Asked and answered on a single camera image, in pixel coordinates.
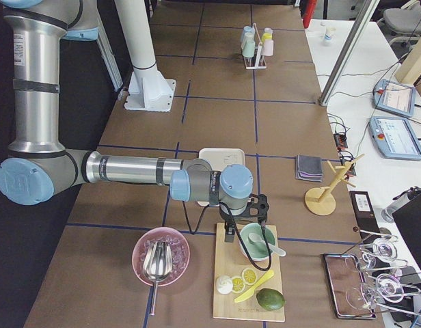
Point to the upper lemon slice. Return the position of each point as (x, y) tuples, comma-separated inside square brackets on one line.
[(249, 276)]

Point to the small white bottle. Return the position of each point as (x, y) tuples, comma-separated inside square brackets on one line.
[(329, 35)]

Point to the dark metal tray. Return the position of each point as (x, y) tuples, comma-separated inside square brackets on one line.
[(342, 276)]

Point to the far teach pendant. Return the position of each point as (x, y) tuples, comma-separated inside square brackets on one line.
[(394, 97)]

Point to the cream rectangular tray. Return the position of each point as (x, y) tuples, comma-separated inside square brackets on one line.
[(227, 156)]

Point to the lower wine glass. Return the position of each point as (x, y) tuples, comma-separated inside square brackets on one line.
[(385, 289)]

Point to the green avocado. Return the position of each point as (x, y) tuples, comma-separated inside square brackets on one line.
[(270, 299)]

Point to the lower lemon slice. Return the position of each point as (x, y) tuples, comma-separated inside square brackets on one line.
[(238, 284)]

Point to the white wire cup rack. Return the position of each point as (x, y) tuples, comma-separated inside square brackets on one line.
[(257, 62)]

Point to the folded grey cloth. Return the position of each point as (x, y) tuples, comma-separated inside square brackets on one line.
[(308, 168)]

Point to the green bowl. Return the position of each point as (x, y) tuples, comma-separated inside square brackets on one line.
[(257, 251)]

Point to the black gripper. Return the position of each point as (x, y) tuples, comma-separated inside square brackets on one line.
[(228, 219)]

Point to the yellow plastic knife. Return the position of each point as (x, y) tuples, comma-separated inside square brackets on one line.
[(250, 291)]

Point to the upper wine glass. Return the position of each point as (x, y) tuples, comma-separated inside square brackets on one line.
[(378, 252)]

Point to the lemon slice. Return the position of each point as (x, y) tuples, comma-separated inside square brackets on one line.
[(249, 276), (238, 284)]

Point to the metal ice scoop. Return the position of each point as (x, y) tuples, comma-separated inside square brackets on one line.
[(156, 267)]

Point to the wooden cutting board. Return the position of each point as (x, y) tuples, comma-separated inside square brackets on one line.
[(230, 261)]

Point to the teach pendant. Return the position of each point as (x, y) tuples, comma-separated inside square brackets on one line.
[(394, 97), (395, 138)]

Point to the aluminium frame post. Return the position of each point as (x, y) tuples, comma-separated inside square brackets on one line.
[(359, 25)]

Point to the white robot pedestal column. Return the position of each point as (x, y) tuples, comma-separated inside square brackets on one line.
[(148, 90)]

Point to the wine glass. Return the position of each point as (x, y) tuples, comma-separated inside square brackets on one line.
[(385, 289), (378, 252)]

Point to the white plastic spoon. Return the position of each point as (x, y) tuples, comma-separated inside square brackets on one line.
[(256, 238)]

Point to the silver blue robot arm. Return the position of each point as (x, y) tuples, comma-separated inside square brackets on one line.
[(39, 166)]

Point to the black box with label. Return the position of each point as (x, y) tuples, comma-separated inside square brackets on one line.
[(363, 210)]

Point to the yellow cup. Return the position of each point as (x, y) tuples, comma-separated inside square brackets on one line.
[(267, 35)]

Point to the wooden mug tree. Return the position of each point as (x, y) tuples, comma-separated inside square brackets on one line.
[(320, 200)]

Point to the pink bowl with ice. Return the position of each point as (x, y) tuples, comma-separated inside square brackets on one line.
[(179, 249)]

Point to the near teach pendant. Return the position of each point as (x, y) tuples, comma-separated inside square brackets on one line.
[(395, 138)]

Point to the pink cup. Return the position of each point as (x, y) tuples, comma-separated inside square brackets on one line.
[(268, 48)]

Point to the green cup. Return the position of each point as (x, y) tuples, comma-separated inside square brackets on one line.
[(248, 50)]

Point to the small electronics board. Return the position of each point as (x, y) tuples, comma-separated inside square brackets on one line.
[(340, 140)]

